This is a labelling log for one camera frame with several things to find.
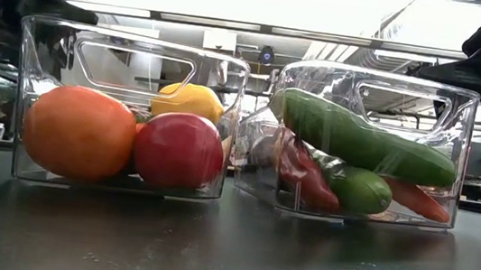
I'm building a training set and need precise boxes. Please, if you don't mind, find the orange fruit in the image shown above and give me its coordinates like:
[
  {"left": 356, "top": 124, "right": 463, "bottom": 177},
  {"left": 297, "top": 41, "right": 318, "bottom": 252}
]
[{"left": 17, "top": 79, "right": 143, "bottom": 188}]

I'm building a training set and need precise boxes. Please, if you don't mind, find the large green cucumber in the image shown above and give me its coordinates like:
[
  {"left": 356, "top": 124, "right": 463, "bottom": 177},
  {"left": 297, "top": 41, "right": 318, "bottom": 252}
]
[{"left": 274, "top": 87, "right": 465, "bottom": 191}]

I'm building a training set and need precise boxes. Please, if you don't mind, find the orange carrot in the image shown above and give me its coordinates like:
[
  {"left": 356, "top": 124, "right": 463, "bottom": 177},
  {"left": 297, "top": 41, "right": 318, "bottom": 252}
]
[{"left": 377, "top": 175, "right": 456, "bottom": 225}]

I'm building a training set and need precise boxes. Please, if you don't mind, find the yellow lemon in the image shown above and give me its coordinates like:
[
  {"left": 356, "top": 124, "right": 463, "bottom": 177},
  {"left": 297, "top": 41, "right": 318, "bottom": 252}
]
[{"left": 148, "top": 79, "right": 228, "bottom": 126}]

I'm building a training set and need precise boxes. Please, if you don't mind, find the small green cucumber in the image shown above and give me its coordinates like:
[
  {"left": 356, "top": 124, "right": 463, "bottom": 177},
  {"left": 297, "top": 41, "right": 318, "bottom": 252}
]
[{"left": 303, "top": 148, "right": 399, "bottom": 219}]

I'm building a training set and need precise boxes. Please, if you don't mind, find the round red apple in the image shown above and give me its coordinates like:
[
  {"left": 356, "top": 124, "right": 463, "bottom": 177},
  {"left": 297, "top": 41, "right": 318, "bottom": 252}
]
[{"left": 129, "top": 106, "right": 231, "bottom": 195}]

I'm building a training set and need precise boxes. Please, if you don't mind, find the red chili pepper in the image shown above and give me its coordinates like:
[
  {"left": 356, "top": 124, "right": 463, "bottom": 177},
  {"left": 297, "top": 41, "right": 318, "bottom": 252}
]
[{"left": 273, "top": 127, "right": 351, "bottom": 216}]

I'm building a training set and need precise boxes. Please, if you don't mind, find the pale orange peach slice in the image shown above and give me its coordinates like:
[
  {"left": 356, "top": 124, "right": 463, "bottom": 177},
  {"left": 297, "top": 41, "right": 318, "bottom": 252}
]
[{"left": 217, "top": 134, "right": 234, "bottom": 163}]

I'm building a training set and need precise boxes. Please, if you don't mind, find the clear plastic basket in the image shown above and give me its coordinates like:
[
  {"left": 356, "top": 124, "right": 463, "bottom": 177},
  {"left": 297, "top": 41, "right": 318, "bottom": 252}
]
[
  {"left": 3, "top": 13, "right": 255, "bottom": 208},
  {"left": 227, "top": 51, "right": 481, "bottom": 236}
]

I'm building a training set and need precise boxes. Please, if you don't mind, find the black overhead camera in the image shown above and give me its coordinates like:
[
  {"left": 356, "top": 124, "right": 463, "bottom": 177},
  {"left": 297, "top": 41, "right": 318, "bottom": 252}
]
[{"left": 257, "top": 44, "right": 278, "bottom": 66}]

